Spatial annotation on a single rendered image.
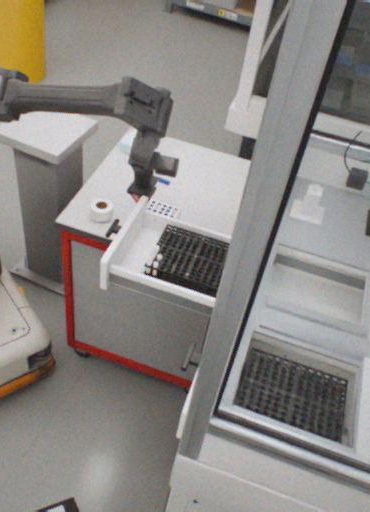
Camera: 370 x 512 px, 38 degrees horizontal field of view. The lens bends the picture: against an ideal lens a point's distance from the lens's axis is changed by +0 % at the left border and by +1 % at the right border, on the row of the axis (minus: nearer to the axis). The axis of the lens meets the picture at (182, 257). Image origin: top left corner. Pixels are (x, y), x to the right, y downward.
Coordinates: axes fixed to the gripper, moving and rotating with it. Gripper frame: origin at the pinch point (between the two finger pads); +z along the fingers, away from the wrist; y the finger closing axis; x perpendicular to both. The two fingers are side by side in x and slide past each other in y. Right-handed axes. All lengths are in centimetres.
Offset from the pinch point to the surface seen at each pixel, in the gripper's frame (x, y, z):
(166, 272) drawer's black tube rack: -20.0, -30.1, -8.6
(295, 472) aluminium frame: -60, -74, -22
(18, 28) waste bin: 158, 166, 41
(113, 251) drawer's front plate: -6.0, -32.2, -11.9
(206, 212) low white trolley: -17.4, 13.6, 6.1
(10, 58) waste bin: 165, 163, 61
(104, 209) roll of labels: 10.3, -5.6, 0.9
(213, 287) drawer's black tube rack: -32.6, -29.5, -8.3
